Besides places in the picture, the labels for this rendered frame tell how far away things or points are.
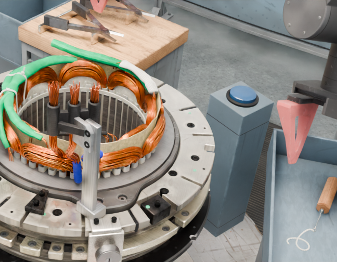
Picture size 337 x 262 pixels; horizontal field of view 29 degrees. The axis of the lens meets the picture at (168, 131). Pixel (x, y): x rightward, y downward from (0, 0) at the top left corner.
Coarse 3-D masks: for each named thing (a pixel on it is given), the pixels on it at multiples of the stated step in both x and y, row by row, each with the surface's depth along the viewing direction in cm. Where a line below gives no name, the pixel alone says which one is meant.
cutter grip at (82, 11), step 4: (72, 4) 104; (76, 4) 103; (80, 4) 103; (72, 8) 104; (76, 8) 104; (80, 8) 103; (84, 8) 102; (76, 12) 104; (80, 12) 103; (84, 12) 102; (88, 12) 102; (84, 16) 103
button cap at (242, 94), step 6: (234, 90) 98; (240, 90) 98; (246, 90) 98; (252, 90) 99; (234, 96) 97; (240, 96) 97; (246, 96) 97; (252, 96) 97; (240, 102) 97; (246, 102) 97
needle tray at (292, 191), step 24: (312, 144) 88; (336, 144) 87; (288, 168) 88; (312, 168) 88; (336, 168) 89; (288, 192) 84; (312, 192) 84; (336, 192) 85; (264, 216) 79; (288, 216) 80; (312, 216) 81; (336, 216) 81; (264, 240) 75; (288, 240) 77; (312, 240) 77; (336, 240) 78
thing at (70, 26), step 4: (68, 24) 99; (72, 24) 99; (76, 24) 99; (80, 24) 99; (68, 28) 99; (72, 28) 99; (76, 28) 99; (80, 28) 99; (84, 28) 99; (88, 28) 99; (92, 28) 99; (96, 28) 99; (100, 28) 99; (92, 32) 99; (96, 32) 99; (100, 32) 99
